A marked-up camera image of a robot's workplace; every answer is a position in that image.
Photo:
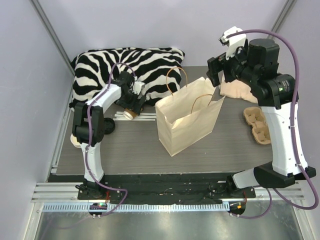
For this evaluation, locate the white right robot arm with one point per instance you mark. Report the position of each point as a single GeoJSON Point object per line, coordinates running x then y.
{"type": "Point", "coordinates": [255, 63]}

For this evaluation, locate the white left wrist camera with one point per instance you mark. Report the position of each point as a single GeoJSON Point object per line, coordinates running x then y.
{"type": "Point", "coordinates": [137, 88]}

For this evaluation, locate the white paper straw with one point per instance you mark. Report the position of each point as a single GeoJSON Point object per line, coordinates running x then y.
{"type": "Point", "coordinates": [118, 116]}

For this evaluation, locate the single brown paper cup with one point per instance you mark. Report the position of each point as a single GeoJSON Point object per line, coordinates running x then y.
{"type": "Point", "coordinates": [130, 114]}

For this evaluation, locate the cream paper bag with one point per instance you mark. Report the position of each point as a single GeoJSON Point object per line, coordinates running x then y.
{"type": "Point", "coordinates": [187, 115]}

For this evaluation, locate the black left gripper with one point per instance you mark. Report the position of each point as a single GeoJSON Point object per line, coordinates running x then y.
{"type": "Point", "coordinates": [135, 103]}

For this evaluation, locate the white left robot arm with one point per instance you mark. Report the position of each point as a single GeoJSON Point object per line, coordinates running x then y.
{"type": "Point", "coordinates": [89, 126]}

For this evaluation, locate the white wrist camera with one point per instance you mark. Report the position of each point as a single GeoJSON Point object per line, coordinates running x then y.
{"type": "Point", "coordinates": [137, 88]}
{"type": "Point", "coordinates": [232, 42]}

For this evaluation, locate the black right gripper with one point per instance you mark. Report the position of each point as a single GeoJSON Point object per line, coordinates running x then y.
{"type": "Point", "coordinates": [216, 66]}

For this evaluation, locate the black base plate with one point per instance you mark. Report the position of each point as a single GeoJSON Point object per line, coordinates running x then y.
{"type": "Point", "coordinates": [164, 189]}

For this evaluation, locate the zebra print cushion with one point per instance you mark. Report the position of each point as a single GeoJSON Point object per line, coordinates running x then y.
{"type": "Point", "coordinates": [158, 68]}

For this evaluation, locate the black lid stack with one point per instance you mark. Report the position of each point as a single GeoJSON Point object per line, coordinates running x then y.
{"type": "Point", "coordinates": [109, 125]}

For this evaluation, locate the beige cloth drawstring pouch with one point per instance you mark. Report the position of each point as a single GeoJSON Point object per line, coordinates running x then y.
{"type": "Point", "coordinates": [236, 90]}

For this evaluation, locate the white slotted cable duct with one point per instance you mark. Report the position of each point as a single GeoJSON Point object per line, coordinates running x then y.
{"type": "Point", "coordinates": [95, 207]}

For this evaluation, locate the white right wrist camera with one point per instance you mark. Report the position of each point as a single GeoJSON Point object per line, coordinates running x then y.
{"type": "Point", "coordinates": [232, 42]}

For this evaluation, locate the brown paper cups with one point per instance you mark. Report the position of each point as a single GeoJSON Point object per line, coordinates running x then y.
{"type": "Point", "coordinates": [74, 141]}

